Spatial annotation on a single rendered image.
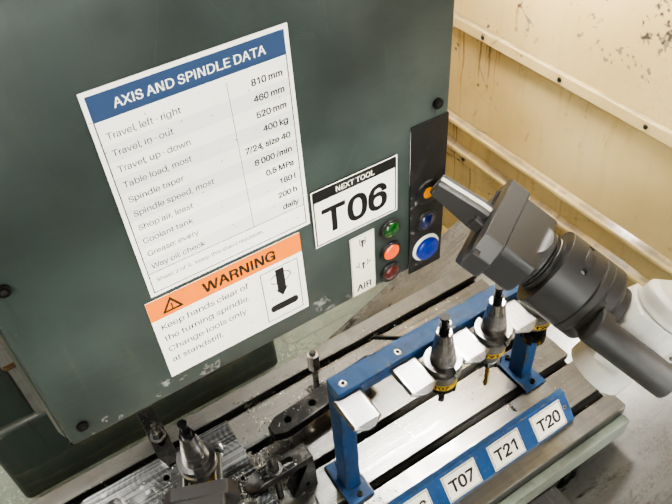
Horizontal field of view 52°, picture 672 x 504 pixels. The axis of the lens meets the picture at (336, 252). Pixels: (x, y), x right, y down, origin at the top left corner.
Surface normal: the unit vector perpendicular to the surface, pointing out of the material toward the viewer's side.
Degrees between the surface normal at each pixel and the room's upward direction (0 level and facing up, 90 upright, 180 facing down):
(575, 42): 90
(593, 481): 24
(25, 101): 90
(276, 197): 90
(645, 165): 90
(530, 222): 30
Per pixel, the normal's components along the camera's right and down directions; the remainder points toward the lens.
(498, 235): 0.39, -0.48
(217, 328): 0.54, 0.57
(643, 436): -0.40, -0.47
